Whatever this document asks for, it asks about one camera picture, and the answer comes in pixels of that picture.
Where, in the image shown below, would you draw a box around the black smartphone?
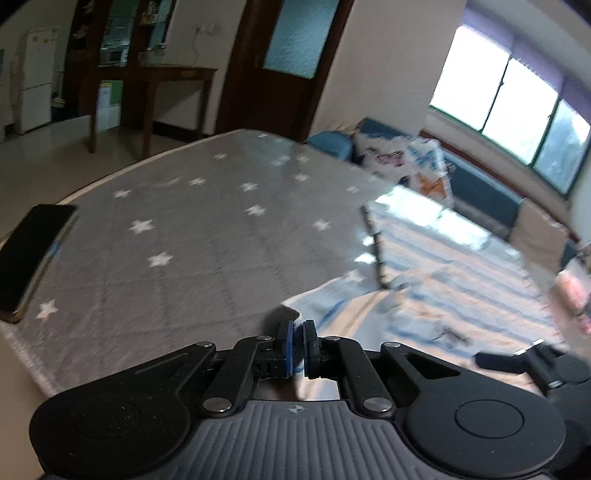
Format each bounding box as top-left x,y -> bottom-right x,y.
0,203 -> 79,324

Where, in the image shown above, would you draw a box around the clear tissue box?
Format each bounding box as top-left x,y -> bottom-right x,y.
551,265 -> 591,333

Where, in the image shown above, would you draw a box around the wooden side table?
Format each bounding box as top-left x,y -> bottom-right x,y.
88,65 -> 218,160

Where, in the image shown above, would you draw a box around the dark wooden glass cabinet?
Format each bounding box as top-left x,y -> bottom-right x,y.
60,0 -> 177,131

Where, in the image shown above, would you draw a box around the blue striped pants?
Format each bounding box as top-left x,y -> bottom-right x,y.
281,187 -> 571,393

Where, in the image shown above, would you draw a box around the dark wooden door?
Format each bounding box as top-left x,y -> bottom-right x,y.
215,0 -> 354,137

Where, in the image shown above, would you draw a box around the white green box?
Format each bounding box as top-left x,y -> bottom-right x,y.
96,80 -> 124,131

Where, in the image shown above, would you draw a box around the green framed window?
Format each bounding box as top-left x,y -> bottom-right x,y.
429,23 -> 591,197

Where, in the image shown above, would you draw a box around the butterfly print cushion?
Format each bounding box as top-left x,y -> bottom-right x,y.
353,131 -> 455,208

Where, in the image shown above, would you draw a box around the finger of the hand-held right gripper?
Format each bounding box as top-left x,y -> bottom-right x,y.
475,339 -> 563,395

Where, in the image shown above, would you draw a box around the plain white cushion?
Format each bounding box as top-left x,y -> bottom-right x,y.
508,200 -> 571,273

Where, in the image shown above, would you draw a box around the white refrigerator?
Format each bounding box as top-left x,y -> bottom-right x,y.
10,27 -> 60,134

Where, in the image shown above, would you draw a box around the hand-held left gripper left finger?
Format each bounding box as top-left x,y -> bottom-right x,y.
115,320 -> 300,418

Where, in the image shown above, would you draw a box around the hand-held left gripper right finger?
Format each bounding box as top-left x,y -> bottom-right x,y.
300,320 -> 481,418

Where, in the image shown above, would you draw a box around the blue sofa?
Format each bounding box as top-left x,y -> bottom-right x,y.
305,117 -> 527,236

